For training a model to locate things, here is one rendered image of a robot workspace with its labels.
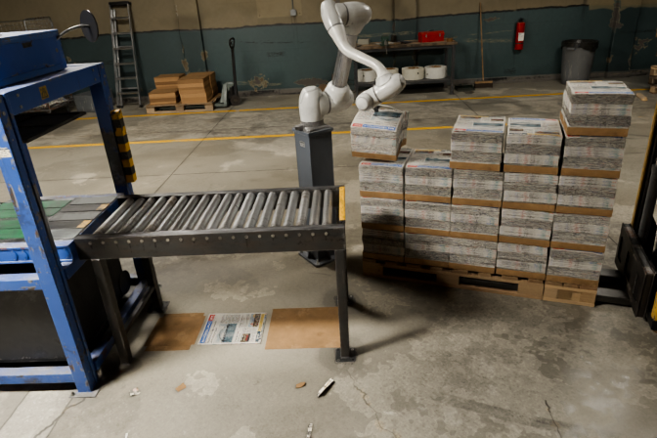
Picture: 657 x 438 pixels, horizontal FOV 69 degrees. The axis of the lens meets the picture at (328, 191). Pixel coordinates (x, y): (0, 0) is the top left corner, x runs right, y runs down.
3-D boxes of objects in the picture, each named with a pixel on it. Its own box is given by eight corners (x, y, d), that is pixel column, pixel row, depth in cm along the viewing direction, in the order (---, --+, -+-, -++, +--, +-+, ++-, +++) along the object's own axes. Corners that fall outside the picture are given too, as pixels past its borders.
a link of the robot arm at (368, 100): (366, 111, 278) (385, 101, 272) (358, 116, 264) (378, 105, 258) (357, 95, 276) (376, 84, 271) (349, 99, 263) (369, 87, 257)
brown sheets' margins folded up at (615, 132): (541, 249, 325) (559, 109, 288) (589, 254, 316) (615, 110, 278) (545, 281, 292) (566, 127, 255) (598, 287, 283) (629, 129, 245)
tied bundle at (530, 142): (503, 152, 308) (506, 116, 299) (553, 154, 298) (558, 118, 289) (502, 172, 276) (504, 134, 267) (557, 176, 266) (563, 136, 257)
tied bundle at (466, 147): (456, 150, 318) (458, 115, 309) (503, 152, 308) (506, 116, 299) (448, 169, 286) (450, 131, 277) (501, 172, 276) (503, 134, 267)
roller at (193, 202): (201, 201, 283) (199, 194, 281) (176, 240, 239) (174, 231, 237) (193, 201, 283) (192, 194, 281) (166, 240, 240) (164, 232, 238)
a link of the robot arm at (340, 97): (316, 106, 334) (342, 101, 345) (328, 119, 325) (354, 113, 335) (335, -3, 282) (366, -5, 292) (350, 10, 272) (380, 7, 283)
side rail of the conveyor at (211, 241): (345, 244, 239) (344, 223, 235) (345, 249, 234) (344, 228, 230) (84, 254, 245) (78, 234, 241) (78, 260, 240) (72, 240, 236)
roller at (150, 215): (168, 202, 283) (167, 195, 282) (138, 241, 240) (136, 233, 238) (160, 203, 284) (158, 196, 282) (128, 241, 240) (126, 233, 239)
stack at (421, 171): (374, 248, 369) (372, 145, 336) (539, 268, 331) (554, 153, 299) (362, 276, 335) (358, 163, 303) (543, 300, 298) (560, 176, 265)
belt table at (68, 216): (127, 206, 295) (123, 191, 291) (73, 261, 235) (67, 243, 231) (18, 211, 298) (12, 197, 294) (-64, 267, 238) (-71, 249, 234)
